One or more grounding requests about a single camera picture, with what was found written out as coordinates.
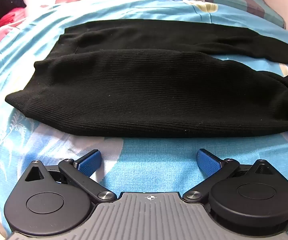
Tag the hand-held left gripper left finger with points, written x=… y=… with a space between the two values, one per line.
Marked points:
x=91 y=163

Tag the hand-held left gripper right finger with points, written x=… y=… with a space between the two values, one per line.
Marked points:
x=207 y=163

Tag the blue floral bedsheet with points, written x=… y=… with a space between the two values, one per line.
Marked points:
x=149 y=165

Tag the pink red cloth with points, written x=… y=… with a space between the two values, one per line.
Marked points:
x=10 y=17

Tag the grey plaid pillow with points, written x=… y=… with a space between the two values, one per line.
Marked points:
x=248 y=2

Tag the black knit pants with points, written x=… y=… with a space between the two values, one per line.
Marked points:
x=144 y=100

